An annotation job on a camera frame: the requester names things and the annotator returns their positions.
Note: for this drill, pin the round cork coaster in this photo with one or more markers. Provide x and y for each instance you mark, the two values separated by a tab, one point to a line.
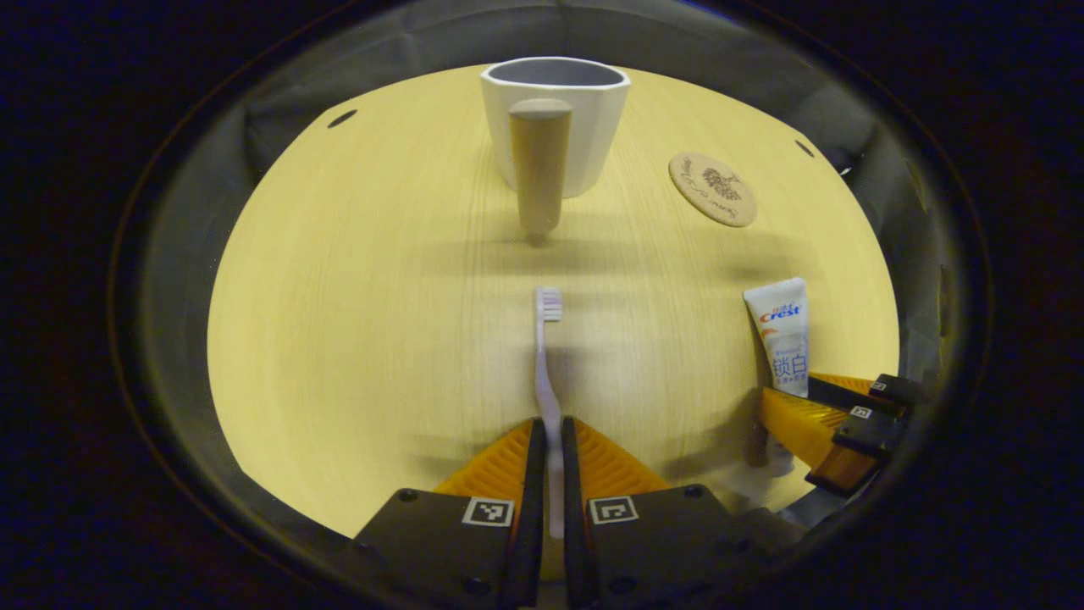
711	188

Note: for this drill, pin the white toothpaste tube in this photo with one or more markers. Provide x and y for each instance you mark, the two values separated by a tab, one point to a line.
783	339

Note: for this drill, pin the pale pink toothbrush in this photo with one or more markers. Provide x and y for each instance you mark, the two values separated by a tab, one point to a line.
546	390

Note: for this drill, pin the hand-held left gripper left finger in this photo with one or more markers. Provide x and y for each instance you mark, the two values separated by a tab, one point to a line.
533	525

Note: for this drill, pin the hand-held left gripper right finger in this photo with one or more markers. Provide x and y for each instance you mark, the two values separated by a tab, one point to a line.
572	525

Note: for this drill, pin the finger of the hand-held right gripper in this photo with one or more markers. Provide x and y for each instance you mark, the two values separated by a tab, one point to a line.
864	432
847	391

